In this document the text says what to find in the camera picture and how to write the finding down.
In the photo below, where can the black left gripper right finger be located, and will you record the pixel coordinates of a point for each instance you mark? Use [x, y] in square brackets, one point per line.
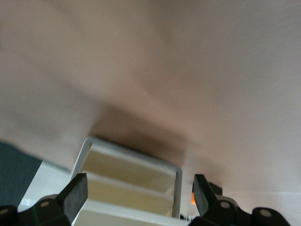
[207, 204]

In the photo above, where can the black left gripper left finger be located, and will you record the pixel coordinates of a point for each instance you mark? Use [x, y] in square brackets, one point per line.
[70, 200]

